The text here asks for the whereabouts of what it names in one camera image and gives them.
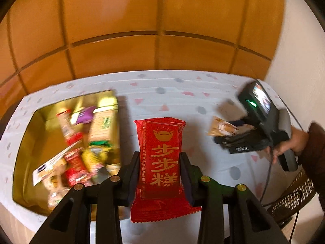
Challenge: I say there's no grain bar clear packet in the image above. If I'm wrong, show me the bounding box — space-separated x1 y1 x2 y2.
56 109 83 145

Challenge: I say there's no gold tin box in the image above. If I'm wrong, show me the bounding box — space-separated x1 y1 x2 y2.
11 89 122 218

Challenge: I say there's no red white packet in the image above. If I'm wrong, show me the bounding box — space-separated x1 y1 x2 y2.
63 150 89 186

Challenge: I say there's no brown cookie packet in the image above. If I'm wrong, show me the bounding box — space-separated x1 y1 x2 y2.
208 115 240 138

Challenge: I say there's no red gold print packet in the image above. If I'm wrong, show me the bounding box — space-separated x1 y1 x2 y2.
130 117 202 223

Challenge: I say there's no white sachet packet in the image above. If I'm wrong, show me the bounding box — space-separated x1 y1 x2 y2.
32 145 74 186

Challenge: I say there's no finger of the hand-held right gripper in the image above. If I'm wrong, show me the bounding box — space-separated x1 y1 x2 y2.
214 132 245 149
230 118 250 133

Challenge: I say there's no person's right forearm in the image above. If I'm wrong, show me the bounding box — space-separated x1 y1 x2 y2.
297 122 325 211

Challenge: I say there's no white patterned tablecloth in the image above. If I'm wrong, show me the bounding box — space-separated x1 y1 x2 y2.
0 71 304 244

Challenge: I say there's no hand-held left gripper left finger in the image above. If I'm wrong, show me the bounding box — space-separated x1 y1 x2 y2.
28 151 141 244

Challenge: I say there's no green yellow cracker packet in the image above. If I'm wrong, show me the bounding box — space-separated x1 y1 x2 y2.
88 107 118 146

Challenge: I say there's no purple packet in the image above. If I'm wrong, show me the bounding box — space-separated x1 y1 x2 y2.
75 106 94 125

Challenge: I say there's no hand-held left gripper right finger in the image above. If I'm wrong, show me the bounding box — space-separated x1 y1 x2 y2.
179 152 290 244

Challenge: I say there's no person's right hand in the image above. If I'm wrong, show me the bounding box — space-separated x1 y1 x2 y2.
273 128 311 164

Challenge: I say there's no wicker chair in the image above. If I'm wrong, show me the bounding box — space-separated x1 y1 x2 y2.
266 168 325 227

